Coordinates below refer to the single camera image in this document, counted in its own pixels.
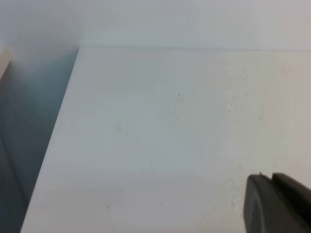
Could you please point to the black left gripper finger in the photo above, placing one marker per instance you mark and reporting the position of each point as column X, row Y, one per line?
column 279, row 204

